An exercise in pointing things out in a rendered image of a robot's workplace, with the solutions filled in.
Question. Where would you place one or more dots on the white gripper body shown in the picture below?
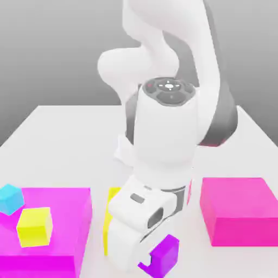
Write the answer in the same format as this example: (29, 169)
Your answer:
(123, 245)

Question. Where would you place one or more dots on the small purple cube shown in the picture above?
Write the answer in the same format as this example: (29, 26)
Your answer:
(166, 257)

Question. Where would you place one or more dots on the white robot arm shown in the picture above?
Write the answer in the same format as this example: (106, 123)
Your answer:
(165, 134)

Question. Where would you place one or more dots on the small yellow cube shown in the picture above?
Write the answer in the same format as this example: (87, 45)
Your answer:
(34, 228)

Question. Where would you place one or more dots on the small cyan cube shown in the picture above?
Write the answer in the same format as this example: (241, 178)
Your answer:
(10, 198)

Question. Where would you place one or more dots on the large yellow box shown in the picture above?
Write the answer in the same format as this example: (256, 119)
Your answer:
(106, 235)

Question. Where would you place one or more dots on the large magenta box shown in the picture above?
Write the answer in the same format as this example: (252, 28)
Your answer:
(67, 219)

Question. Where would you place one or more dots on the large pink box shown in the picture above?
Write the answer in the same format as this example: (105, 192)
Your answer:
(239, 206)

